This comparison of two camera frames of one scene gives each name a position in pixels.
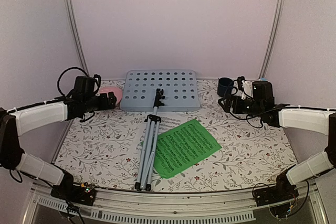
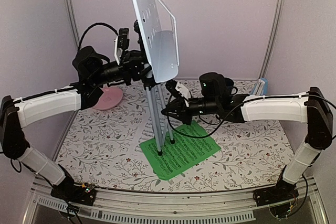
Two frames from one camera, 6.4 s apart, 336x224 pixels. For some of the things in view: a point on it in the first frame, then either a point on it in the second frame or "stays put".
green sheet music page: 176,150 stays put
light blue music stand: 165,90 → 157,38
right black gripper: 236,99 → 179,106
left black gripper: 105,105 → 131,65
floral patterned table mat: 104,151 stays put
